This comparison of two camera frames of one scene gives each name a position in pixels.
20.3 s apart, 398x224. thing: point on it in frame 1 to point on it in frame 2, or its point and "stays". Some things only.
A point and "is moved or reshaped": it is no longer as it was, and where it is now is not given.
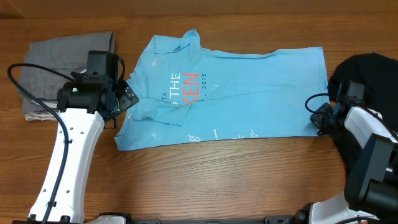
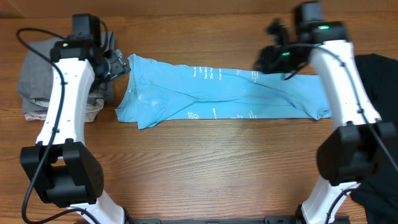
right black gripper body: [323, 119] to [285, 58]
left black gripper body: [126, 97] to [117, 65]
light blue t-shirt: [188, 93] is moved or reshaped
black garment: [378, 74] stays
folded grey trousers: [64, 56] stays
